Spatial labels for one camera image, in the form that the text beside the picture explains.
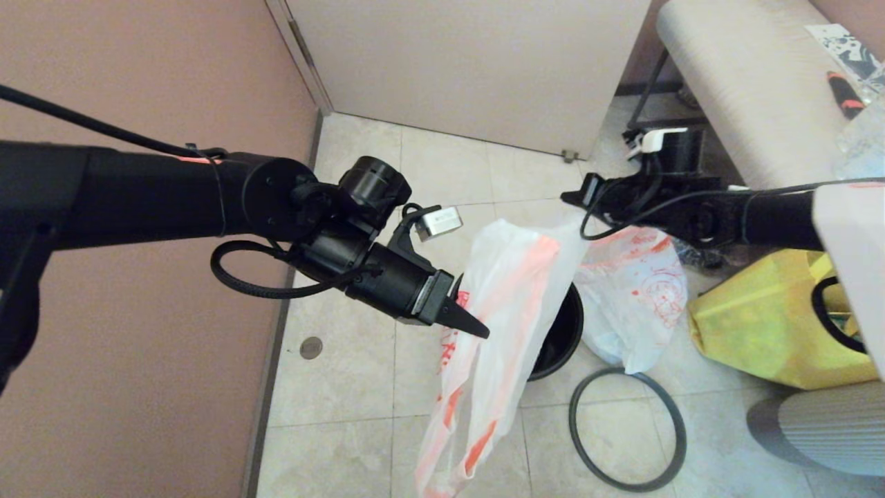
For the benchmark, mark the grey baseboard strip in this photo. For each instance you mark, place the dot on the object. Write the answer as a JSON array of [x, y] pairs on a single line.
[[266, 415]]

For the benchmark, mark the round metal floor drain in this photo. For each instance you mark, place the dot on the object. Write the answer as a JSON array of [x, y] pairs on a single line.
[[311, 348]]

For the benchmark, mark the white ribbed round bin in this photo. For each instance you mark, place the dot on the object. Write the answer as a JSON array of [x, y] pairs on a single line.
[[843, 429]]

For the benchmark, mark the beige wood-grain bench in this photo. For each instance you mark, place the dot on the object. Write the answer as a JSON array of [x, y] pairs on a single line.
[[747, 90]]

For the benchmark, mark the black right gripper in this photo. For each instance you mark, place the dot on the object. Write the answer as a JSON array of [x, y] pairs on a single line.
[[677, 155]]

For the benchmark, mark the black round trash bin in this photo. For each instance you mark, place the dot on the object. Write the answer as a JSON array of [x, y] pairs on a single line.
[[563, 332]]

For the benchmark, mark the yellow fabric tote bag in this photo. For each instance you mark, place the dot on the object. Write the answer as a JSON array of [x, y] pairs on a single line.
[[747, 325]]

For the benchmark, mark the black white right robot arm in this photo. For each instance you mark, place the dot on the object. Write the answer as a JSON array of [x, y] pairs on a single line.
[[781, 221]]

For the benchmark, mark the white red-print plastic bag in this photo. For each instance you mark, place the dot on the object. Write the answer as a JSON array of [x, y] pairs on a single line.
[[498, 311], [636, 311]]

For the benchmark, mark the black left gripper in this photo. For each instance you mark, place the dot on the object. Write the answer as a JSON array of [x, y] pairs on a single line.
[[387, 277]]

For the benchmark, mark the clear bag with black items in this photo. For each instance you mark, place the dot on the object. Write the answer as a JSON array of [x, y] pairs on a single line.
[[698, 257]]

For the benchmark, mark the small metal door stopper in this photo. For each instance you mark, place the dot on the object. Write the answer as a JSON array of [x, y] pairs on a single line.
[[570, 156]]

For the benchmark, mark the dark metal bench leg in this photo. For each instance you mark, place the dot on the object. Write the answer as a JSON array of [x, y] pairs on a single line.
[[639, 104]]

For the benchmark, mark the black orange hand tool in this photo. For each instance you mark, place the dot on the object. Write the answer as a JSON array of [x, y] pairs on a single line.
[[845, 93]]

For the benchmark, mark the crumpled clear plastic bottle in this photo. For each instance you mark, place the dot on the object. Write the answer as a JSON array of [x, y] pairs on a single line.
[[864, 149]]

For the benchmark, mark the white door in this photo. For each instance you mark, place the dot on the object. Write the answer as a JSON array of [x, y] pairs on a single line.
[[449, 62]]

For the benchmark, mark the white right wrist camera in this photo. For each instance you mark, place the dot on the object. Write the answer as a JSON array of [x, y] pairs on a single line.
[[657, 140]]

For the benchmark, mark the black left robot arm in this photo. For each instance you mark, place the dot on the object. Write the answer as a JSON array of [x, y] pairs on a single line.
[[138, 194]]

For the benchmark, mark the white door frame trim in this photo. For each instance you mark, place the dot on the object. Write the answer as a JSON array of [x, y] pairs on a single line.
[[314, 83]]

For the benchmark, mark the black white printed sheet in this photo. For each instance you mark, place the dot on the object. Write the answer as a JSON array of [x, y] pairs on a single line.
[[843, 47]]

